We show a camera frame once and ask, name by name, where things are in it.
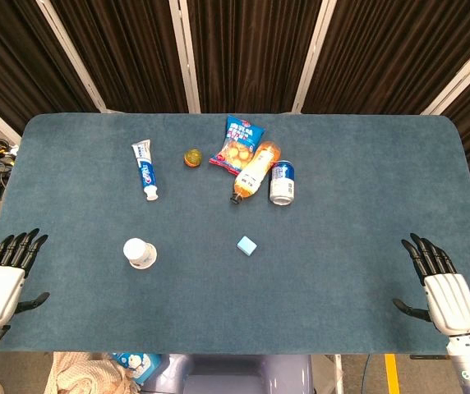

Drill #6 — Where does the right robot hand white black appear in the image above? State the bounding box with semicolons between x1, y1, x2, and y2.
392;232;470;338

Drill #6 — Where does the white round container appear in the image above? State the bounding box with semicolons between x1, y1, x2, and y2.
122;237;159;271

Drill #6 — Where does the light blue cube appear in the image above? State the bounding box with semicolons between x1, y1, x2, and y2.
236;236;258;257

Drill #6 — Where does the beige knit cloth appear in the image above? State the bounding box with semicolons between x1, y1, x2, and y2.
44;351;141;394

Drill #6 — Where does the white table leg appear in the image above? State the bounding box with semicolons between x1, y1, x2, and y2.
332;354;345;394

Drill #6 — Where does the blue cartoon print package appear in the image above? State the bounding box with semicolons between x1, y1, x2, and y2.
111;351;164;386

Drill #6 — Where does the teal blue cloth-covered table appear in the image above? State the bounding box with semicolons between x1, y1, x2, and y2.
0;112;470;355

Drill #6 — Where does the white blue toothpaste tube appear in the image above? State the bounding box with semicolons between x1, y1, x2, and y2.
131;139;159;202

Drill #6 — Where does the blue white drink can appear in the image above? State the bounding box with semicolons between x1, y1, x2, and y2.
269;159;296;206

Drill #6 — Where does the purple robot torso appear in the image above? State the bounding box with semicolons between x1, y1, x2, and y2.
140;353;315;394

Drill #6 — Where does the dark brown pleated curtain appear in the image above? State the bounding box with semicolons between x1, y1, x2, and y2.
302;0;470;116
185;0;323;115
0;0;101;135
48;0;190;114

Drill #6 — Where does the orange drink bottle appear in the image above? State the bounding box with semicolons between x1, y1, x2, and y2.
229;140;282;205

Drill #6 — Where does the small yellow orange jar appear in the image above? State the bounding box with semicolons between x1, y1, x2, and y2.
183;149;204;168

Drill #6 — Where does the blue red snack bag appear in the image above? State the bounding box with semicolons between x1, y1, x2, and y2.
208;114;266;177

